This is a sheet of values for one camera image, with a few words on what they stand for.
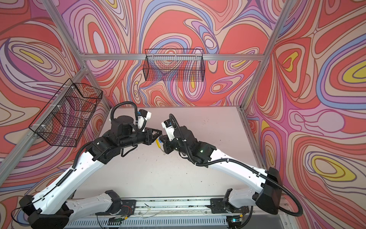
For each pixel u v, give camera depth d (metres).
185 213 0.72
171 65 0.93
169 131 0.59
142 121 0.58
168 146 0.60
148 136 0.56
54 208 0.39
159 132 0.65
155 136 0.65
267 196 0.38
